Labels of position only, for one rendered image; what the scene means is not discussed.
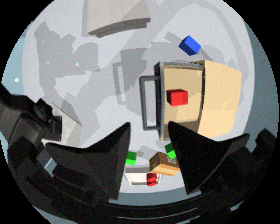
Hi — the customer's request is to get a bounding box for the red block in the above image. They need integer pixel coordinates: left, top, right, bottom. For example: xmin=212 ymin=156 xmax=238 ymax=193
xmin=147 ymin=180 xmax=157 ymax=186
xmin=146 ymin=173 xmax=157 ymax=182
xmin=166 ymin=89 xmax=188 ymax=106

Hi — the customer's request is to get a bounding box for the small blue block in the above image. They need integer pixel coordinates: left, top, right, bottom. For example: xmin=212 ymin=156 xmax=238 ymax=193
xmin=178 ymin=35 xmax=201 ymax=56

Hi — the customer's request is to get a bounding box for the green block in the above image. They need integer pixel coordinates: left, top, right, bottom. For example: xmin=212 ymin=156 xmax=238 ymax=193
xmin=165 ymin=143 xmax=176 ymax=159
xmin=125 ymin=151 xmax=137 ymax=165

